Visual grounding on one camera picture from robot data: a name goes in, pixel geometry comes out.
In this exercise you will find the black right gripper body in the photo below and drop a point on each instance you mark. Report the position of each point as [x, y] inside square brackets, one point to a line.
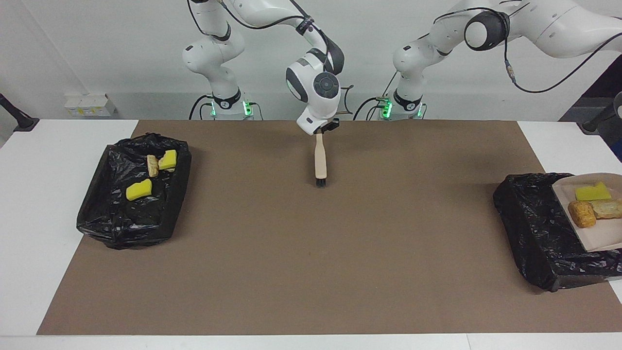
[331, 124]

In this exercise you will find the beige hand brush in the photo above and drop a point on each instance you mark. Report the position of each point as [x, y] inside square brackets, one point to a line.
[320, 160]

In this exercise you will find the wedge yellow sponge piece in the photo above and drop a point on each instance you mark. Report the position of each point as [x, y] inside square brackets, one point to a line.
[168, 160]

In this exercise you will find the small toy croissant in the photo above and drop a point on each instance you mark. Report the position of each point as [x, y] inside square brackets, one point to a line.
[153, 166]

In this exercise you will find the large yellow sponge piece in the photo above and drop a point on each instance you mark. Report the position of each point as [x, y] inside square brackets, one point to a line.
[138, 190]

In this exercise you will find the brown bread roll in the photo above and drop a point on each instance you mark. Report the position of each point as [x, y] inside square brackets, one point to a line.
[582, 215]

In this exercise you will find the notched yellow sponge piece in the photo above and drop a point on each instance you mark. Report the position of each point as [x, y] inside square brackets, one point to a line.
[593, 193]

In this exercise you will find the pale bread chunk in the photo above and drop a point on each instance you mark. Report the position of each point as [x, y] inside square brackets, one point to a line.
[608, 209]

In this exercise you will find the beige plastic dustpan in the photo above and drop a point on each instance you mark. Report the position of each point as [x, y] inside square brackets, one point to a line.
[605, 233]

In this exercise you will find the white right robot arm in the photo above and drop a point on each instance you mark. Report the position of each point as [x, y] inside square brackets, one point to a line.
[316, 82]

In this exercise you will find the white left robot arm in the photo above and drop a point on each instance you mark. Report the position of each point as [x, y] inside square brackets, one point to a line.
[549, 22]

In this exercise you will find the black bag-lined bin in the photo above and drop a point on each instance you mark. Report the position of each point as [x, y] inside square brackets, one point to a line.
[121, 218]
[534, 228]

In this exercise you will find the brown table mat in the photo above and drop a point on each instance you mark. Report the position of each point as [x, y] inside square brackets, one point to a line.
[311, 272]

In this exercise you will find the black stand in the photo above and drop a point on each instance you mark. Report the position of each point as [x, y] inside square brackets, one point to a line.
[19, 119]
[600, 119]

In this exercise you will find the dark background object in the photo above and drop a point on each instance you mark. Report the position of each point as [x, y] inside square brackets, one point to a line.
[612, 87]

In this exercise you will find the white wall socket box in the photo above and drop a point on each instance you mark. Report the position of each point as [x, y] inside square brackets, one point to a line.
[90, 104]

